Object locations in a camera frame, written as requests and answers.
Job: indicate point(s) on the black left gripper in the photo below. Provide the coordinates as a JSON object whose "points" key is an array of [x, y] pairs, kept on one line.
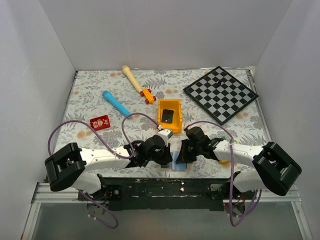
{"points": [[167, 157]]}

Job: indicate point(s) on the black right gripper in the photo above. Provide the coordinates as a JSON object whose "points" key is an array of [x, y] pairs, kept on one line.
{"points": [[183, 157]]}

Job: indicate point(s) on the black credit card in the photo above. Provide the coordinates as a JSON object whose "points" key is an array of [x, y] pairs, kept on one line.
{"points": [[167, 116]]}

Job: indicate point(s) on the yellow plastic bin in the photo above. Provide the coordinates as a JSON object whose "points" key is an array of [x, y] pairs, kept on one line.
{"points": [[174, 104]]}

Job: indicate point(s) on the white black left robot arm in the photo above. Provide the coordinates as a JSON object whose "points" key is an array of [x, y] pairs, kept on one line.
{"points": [[72, 166]]}

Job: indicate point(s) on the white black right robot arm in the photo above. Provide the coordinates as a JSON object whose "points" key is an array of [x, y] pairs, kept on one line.
{"points": [[273, 168]]}

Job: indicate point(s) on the colourful toy block cluster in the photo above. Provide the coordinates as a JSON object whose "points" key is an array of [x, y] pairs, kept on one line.
{"points": [[223, 162]]}

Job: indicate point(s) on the orange toy car chassis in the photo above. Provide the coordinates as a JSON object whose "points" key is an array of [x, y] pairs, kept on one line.
{"points": [[147, 93]]}

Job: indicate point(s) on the black silver chessboard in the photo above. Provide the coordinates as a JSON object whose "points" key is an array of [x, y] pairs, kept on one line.
{"points": [[220, 102]]}

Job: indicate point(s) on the red printed toy block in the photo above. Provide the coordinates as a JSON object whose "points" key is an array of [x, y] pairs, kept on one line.
{"points": [[100, 123]]}

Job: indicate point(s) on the floral patterned table mat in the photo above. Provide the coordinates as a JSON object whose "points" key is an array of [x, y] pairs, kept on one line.
{"points": [[86, 102]]}

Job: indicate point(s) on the blue toy microphone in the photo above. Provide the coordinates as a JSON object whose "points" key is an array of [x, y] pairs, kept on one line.
{"points": [[111, 99]]}

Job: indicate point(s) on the cream toy microphone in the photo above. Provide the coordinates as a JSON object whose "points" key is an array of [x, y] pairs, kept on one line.
{"points": [[126, 70]]}

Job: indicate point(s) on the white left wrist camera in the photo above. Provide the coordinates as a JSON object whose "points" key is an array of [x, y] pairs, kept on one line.
{"points": [[165, 134]]}

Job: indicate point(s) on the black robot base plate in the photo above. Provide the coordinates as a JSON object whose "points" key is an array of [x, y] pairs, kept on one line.
{"points": [[136, 193]]}

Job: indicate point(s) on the aluminium frame rail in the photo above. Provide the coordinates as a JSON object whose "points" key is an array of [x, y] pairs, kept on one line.
{"points": [[43, 195]]}

